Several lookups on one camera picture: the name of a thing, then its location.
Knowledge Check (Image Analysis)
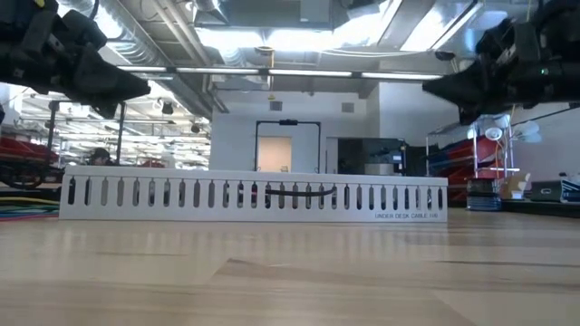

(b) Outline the black case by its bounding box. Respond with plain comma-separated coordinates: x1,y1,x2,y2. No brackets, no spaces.
529,179,573,203

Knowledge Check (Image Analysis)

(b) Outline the silver ventilation duct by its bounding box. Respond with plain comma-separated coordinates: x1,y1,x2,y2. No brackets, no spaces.
58,0,227,120

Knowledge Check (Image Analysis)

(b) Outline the white slotted cable raceway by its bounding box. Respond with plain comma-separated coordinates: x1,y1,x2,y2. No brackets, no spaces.
58,165,449,224

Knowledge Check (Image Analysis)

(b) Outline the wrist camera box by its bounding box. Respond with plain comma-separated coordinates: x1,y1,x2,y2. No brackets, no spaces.
474,17,517,62
62,8,109,52

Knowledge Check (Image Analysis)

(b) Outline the metal wire shelf rack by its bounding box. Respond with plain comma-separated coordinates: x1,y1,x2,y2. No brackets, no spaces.
424,112,517,206

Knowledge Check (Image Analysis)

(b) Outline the red storage bin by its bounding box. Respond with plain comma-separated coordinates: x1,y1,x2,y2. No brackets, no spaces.
434,135,499,164
0,135,60,177
446,165,477,203

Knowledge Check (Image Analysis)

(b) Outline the grey machine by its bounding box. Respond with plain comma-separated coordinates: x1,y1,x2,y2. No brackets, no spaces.
362,137,408,177

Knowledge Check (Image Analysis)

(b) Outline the person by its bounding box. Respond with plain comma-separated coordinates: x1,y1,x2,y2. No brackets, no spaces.
88,147,113,167

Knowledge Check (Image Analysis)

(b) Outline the black zip tie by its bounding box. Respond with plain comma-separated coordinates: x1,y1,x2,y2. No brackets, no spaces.
264,185,338,198

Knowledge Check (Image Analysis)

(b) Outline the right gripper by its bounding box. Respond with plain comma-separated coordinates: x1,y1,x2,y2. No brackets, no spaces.
421,22,580,127

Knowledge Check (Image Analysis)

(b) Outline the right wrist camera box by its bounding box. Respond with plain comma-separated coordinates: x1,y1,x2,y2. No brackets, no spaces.
474,17,517,62

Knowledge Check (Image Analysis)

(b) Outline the black gantry frame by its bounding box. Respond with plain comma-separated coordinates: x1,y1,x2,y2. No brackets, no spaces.
46,100,128,167

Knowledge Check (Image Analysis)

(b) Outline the cardboard box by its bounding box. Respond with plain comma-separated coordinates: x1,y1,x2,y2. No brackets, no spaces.
498,171,532,200

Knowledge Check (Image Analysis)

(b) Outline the multicoloured wire harness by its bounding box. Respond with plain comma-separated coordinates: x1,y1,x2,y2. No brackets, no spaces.
0,196,61,222

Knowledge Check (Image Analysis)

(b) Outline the long ceiling light strip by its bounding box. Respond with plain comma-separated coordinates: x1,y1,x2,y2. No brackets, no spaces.
116,65,448,83

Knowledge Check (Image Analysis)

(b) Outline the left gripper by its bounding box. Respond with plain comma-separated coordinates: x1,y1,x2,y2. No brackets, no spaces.
0,8,152,120

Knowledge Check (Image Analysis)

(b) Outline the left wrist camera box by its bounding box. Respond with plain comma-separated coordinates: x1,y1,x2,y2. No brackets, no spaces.
62,8,109,52

